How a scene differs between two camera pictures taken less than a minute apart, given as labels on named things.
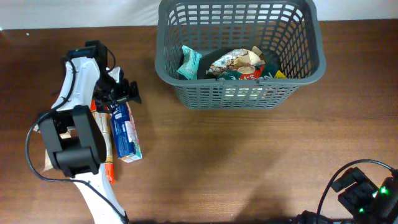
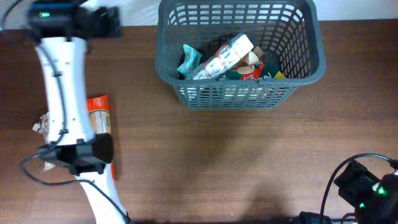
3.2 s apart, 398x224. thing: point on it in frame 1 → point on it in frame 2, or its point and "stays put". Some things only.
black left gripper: x=125 y=97 → x=112 y=22
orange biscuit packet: x=103 y=117 stays put
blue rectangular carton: x=127 y=140 → x=237 y=46
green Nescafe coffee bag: x=249 y=72 stays put
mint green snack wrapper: x=189 y=69 stays put
